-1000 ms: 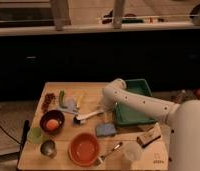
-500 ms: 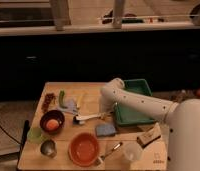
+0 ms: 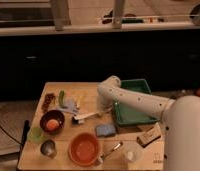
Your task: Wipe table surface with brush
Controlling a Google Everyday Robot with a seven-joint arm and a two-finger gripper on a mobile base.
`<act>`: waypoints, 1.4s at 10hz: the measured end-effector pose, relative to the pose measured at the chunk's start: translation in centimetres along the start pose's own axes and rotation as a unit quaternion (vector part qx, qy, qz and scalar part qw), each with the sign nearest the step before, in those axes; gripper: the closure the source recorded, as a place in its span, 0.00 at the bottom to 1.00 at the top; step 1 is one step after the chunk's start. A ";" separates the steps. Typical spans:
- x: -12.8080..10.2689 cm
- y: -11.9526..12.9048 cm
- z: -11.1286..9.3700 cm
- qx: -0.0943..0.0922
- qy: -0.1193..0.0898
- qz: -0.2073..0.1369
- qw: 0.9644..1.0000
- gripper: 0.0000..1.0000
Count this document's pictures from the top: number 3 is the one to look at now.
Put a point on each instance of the metal fork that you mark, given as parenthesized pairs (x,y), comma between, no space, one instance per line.
(106,154)

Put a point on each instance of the white plastic cup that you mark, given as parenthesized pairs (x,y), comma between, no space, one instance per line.
(132,152)

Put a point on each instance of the blue sponge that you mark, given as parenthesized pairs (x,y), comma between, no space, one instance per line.
(105,130)

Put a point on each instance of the dark bowl with egg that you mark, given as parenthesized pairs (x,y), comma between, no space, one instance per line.
(52,121)

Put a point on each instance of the green plastic tray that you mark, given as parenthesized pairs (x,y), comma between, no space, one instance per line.
(127,116)

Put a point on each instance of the metal cup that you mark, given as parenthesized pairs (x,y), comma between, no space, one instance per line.
(48,148)

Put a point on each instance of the red dried food pile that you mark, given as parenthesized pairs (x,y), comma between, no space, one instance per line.
(49,97)

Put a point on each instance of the green plastic cup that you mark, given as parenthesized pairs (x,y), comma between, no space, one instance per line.
(35,135)

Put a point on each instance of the wooden block with black base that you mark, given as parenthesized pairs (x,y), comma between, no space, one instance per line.
(149,136)

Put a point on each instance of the yellow handled tool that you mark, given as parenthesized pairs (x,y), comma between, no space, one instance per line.
(79,100)

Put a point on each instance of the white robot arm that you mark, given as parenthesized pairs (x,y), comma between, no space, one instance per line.
(181,118)

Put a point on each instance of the orange bowl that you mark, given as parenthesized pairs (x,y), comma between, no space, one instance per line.
(84,149)

